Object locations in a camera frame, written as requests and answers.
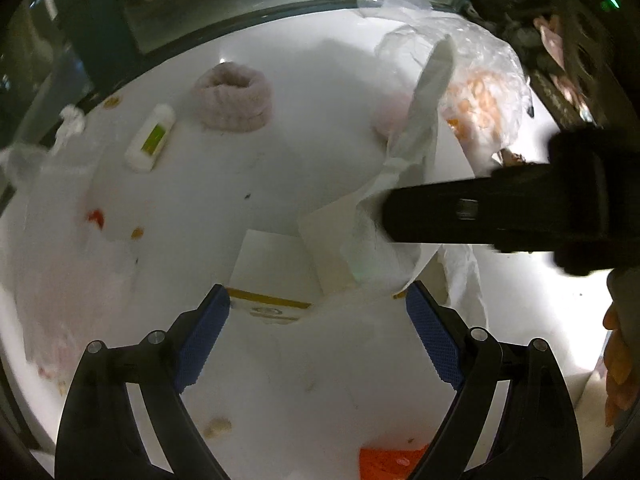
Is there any clear bag with orange chips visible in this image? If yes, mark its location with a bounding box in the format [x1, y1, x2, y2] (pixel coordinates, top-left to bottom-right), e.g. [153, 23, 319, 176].
[375, 15, 532, 171]

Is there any white paper sheet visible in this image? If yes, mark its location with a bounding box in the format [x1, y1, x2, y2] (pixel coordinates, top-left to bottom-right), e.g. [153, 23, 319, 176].
[297, 35, 476, 297]

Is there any person's right hand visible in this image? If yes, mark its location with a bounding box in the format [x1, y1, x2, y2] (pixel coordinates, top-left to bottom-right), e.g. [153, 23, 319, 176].
[602, 305, 635, 427]

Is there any translucent plastic bag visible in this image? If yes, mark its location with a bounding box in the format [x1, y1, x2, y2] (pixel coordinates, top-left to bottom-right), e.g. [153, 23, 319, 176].
[0, 135, 138, 378]

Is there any white tube with green label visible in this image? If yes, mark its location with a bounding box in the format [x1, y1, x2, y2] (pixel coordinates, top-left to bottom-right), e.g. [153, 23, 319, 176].
[124, 103, 176, 174]

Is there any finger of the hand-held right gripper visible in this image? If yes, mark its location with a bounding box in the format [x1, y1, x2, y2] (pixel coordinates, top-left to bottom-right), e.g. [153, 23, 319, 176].
[382, 162, 551, 251]

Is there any small crumpled tissue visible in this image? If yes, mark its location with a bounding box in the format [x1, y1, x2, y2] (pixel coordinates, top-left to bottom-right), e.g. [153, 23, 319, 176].
[51, 105, 87, 154]

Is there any peanut shell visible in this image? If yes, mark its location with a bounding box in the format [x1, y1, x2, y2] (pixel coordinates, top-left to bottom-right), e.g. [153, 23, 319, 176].
[204, 417, 234, 439]

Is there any white card with yellow stripe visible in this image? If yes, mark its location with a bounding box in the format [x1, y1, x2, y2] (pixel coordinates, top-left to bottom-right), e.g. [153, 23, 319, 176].
[227, 230, 323, 322]

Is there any orange wrapper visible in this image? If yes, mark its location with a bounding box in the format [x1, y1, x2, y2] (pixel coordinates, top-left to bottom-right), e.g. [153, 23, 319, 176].
[359, 444, 432, 480]

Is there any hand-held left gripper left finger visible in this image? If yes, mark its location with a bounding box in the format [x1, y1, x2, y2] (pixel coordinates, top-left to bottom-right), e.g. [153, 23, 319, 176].
[55, 284, 231, 480]

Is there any pale fluffy hair band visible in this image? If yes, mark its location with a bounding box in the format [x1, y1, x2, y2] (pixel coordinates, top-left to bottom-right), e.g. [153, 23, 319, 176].
[192, 62, 274, 134]

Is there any white tissue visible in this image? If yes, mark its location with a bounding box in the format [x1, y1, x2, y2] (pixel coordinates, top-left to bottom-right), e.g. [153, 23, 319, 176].
[350, 157, 488, 326]

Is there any pink plush cloth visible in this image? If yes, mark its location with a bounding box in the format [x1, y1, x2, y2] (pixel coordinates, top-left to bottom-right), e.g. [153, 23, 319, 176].
[532, 14, 568, 72]

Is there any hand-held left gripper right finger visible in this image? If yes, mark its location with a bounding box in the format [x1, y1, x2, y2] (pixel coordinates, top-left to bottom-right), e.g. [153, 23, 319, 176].
[405, 282, 583, 480]

